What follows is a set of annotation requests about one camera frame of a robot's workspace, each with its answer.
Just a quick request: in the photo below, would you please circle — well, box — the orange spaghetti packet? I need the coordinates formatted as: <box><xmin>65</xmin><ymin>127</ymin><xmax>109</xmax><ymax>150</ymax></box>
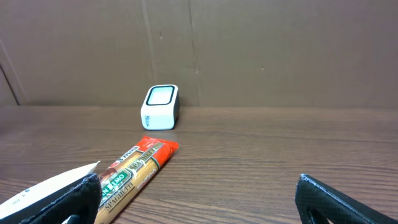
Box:
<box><xmin>95</xmin><ymin>136</ymin><xmax>179</xmax><ymax>224</ymax></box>

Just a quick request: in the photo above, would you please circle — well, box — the white barcode scanner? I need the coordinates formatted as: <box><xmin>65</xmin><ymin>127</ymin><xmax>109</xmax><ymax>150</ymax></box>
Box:
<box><xmin>141</xmin><ymin>84</ymin><xmax>180</xmax><ymax>131</ymax></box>

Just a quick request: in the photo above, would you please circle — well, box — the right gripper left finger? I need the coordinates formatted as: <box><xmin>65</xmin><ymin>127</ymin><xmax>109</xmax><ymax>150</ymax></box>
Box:
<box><xmin>1</xmin><ymin>173</ymin><xmax>101</xmax><ymax>223</ymax></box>

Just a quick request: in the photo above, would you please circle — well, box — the white cream tube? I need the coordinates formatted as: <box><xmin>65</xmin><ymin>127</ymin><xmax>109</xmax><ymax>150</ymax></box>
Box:
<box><xmin>1</xmin><ymin>161</ymin><xmax>100</xmax><ymax>220</ymax></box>

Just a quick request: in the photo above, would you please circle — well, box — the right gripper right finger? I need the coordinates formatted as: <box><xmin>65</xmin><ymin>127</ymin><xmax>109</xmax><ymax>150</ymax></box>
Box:
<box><xmin>295</xmin><ymin>174</ymin><xmax>397</xmax><ymax>224</ymax></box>

